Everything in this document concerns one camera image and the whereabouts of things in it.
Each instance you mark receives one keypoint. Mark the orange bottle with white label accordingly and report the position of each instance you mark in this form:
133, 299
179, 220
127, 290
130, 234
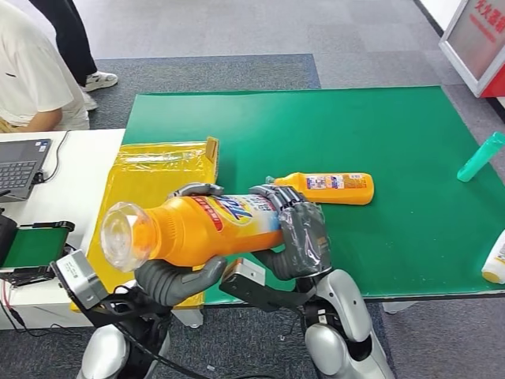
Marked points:
335, 193

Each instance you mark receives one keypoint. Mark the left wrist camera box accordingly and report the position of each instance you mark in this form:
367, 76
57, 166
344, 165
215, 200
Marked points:
78, 277

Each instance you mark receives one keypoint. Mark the white cabinet with red base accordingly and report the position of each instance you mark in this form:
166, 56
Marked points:
473, 42

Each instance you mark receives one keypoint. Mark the white and yellow bottle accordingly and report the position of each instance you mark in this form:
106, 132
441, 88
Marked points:
496, 261

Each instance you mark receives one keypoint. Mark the orange bottle with logo label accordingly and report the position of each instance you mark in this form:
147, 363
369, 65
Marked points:
189, 235

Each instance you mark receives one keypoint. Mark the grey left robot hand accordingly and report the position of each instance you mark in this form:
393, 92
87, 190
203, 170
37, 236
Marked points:
173, 282

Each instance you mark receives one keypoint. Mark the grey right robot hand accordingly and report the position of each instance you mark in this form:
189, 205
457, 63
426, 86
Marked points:
304, 235

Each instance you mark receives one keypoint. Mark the standing person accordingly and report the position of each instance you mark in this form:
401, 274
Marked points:
71, 36

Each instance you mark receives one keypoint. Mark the seated person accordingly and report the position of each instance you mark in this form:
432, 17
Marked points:
32, 68

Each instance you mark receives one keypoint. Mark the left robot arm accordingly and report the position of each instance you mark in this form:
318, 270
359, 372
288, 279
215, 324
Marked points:
102, 355

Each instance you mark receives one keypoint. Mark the white table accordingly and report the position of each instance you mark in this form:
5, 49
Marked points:
87, 172

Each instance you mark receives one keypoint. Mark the white table foot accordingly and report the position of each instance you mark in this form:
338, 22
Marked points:
187, 318
398, 307

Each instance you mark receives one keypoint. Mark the black device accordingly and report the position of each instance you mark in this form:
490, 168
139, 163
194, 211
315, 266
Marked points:
6, 235

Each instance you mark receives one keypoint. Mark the grey laptop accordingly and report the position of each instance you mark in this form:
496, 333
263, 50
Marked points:
19, 172

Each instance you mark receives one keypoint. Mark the small green belt conveyor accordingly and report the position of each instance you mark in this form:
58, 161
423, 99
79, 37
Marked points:
35, 246

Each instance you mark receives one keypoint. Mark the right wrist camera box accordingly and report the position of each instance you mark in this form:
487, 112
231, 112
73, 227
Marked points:
249, 272

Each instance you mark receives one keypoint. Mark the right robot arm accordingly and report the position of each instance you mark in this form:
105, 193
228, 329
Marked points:
347, 298

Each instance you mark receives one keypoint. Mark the yellow taped cardboard tray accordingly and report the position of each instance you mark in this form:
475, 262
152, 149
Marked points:
130, 183

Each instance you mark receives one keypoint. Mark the green table mat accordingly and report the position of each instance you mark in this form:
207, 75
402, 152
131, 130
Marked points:
394, 235

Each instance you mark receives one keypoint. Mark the green plastic bottle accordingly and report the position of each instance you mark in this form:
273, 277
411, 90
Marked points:
479, 158

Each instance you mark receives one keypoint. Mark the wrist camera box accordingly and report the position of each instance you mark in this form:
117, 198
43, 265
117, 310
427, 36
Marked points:
78, 277
249, 272

